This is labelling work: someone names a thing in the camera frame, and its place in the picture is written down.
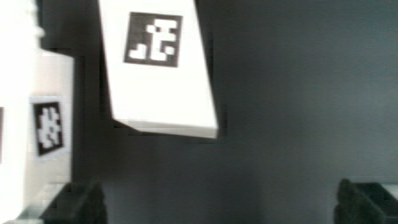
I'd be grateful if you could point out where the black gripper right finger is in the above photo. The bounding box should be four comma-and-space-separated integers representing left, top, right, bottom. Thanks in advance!
335, 179, 398, 224

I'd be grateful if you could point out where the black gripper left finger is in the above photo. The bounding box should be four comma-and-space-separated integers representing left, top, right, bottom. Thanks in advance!
40, 180, 107, 224

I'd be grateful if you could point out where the white stool leg block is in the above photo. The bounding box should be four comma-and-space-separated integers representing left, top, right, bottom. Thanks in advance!
98, 0, 219, 138

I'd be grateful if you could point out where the white stool leg with peg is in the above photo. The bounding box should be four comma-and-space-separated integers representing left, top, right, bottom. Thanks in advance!
0, 0, 75, 224

